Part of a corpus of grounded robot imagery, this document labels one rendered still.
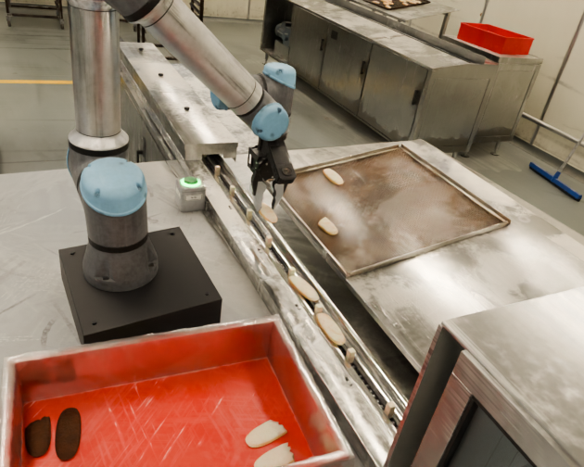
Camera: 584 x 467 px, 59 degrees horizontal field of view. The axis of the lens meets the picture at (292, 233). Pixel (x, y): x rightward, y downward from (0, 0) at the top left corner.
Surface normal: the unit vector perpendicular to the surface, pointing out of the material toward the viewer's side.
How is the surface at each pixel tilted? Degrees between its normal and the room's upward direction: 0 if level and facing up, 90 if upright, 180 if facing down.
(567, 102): 90
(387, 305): 10
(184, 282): 4
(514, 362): 0
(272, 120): 93
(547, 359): 0
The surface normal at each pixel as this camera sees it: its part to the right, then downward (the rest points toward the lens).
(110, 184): 0.18, -0.73
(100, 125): 0.35, 0.58
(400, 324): -0.01, -0.81
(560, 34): -0.89, 0.11
